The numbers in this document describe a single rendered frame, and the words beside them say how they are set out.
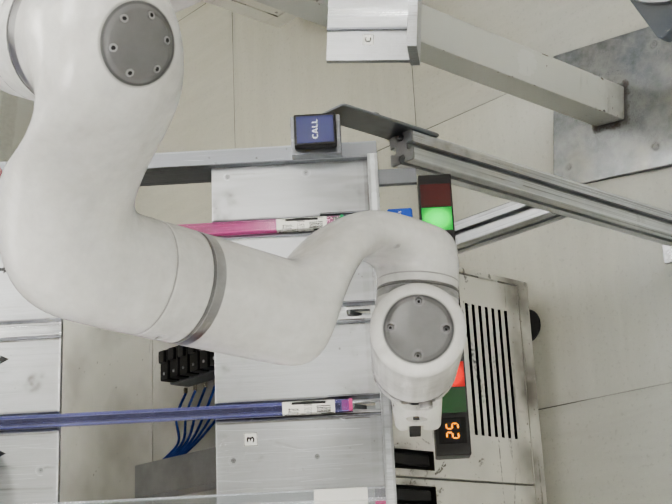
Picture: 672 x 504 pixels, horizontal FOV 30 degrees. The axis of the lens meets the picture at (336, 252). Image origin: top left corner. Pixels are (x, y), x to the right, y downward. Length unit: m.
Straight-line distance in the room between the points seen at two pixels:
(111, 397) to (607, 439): 0.82
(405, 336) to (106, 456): 1.09
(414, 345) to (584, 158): 1.19
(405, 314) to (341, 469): 0.39
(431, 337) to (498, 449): 0.98
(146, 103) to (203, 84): 2.38
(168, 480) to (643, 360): 0.79
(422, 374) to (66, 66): 0.44
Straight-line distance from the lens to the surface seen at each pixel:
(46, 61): 0.81
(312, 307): 1.01
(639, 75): 2.20
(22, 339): 1.52
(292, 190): 1.52
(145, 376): 2.03
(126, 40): 0.79
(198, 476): 1.81
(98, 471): 2.12
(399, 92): 2.61
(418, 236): 1.12
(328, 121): 1.50
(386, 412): 1.42
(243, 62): 3.08
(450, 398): 1.46
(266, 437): 1.44
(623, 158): 2.18
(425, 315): 1.08
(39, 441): 1.49
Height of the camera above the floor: 1.71
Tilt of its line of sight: 40 degrees down
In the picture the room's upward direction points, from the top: 78 degrees counter-clockwise
